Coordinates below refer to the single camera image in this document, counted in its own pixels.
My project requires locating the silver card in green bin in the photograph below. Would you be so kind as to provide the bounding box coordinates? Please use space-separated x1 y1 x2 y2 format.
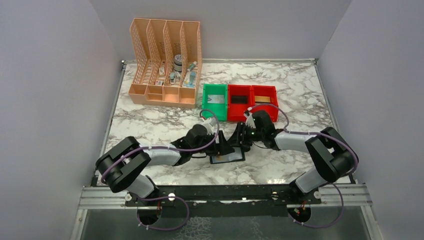
207 94 226 104

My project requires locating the green plastic bin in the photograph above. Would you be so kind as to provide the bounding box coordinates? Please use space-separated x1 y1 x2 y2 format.
202 84 228 122

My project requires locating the red plastic bin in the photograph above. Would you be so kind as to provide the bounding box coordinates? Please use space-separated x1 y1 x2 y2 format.
251 85 279 123
227 84 253 122

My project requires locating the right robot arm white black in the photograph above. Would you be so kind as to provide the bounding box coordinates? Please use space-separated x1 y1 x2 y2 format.
228 110 359 204

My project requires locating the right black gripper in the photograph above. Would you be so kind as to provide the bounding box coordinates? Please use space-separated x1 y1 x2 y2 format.
227 120 265 148

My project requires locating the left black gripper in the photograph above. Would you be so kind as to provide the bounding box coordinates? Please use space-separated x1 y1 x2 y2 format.
191 130 235 157

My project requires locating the black card in red bin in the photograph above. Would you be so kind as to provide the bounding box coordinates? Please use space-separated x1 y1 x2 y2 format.
230 95 249 105

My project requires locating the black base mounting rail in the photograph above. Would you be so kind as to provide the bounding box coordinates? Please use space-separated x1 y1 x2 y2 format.
125 184 322 218

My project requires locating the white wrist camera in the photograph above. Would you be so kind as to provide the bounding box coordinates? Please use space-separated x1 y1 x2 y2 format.
201 117 217 134
244 112 256 128

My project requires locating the black leather card holder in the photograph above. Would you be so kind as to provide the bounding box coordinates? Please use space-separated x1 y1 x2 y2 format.
209 147 246 164

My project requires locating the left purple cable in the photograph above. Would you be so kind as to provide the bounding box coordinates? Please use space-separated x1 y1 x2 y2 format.
99 109 221 232

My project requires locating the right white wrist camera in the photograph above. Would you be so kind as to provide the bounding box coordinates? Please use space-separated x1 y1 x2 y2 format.
244 112 256 128

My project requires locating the round grey tin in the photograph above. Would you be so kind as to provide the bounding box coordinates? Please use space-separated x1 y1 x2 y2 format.
173 54 183 73

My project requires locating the peach plastic file organizer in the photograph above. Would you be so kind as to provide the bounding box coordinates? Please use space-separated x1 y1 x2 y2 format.
128 18 203 108

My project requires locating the gold card in red bin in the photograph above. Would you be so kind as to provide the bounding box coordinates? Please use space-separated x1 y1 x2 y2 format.
254 95 271 105

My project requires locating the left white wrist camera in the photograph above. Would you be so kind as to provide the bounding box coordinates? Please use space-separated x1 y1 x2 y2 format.
201 117 217 134

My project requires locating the light blue card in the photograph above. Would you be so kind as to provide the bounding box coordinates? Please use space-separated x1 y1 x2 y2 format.
211 149 243 164

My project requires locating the blue packaged item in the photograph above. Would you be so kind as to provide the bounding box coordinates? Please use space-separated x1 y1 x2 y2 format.
182 61 198 88

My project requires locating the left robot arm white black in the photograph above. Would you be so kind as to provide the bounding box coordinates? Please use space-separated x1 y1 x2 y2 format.
95 124 235 206

